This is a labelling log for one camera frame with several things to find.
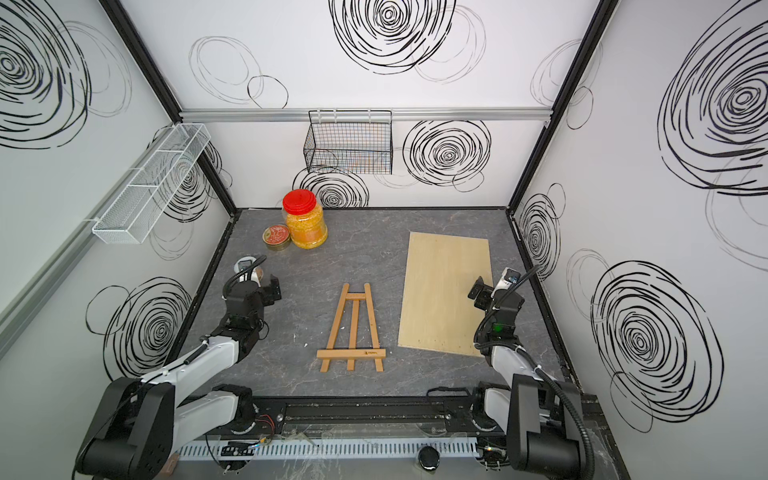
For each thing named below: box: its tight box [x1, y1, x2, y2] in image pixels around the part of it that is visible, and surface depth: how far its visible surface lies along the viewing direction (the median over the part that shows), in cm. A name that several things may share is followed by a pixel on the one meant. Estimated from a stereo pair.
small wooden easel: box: [316, 283, 386, 372], surface depth 88 cm
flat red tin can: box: [262, 224, 291, 251], surface depth 110 cm
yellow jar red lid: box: [283, 189, 329, 250], surface depth 101 cm
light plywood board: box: [398, 232, 494, 357], surface depth 99 cm
